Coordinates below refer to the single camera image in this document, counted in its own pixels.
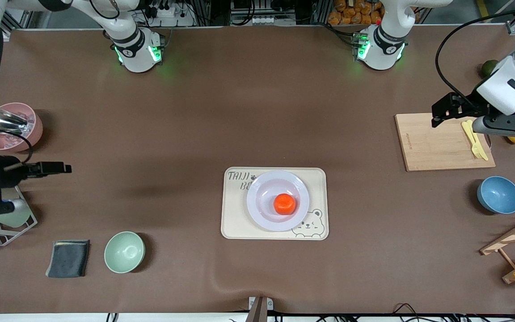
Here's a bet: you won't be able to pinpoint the orange fruit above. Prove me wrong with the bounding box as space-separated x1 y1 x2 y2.
274 193 297 216

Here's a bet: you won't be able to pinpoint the white round plate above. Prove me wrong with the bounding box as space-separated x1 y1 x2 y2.
246 170 309 232

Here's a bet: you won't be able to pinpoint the clear ice cubes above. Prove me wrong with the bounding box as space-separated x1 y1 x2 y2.
0 110 37 149

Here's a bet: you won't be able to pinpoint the wooden cutting board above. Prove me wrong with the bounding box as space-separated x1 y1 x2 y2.
395 113 496 172

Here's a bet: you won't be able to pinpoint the pink bowl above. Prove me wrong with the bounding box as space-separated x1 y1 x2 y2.
0 102 43 153

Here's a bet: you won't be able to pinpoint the mint green cup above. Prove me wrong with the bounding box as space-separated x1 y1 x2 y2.
0 198 31 228

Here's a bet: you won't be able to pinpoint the shiny metal scoop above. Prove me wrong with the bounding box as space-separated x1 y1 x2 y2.
0 110 29 136

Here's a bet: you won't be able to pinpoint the folded grey towel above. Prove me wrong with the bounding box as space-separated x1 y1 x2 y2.
45 240 91 279

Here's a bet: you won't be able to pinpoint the blue bowl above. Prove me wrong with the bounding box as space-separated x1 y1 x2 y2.
477 176 515 215

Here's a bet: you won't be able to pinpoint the mint green bowl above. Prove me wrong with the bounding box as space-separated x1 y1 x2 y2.
104 231 145 274

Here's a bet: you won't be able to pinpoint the brown table mat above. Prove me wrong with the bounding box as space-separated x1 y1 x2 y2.
0 25 515 315

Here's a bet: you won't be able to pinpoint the orange packets pile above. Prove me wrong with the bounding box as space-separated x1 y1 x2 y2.
328 0 383 26

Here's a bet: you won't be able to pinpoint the wooden mug rack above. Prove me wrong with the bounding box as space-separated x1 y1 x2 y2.
480 210 515 284

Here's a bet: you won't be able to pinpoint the cream tray with bear print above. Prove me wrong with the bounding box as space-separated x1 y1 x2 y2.
221 167 329 241

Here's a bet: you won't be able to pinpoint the white power strip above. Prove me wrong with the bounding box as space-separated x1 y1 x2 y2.
148 2 195 27

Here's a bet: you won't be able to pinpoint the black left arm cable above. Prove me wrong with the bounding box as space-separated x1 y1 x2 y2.
435 11 515 106

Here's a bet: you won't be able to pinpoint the white wire cup rack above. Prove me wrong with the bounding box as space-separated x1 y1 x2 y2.
0 186 38 246

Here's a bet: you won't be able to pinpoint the metal bracket with post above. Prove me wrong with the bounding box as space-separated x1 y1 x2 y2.
245 296 274 322

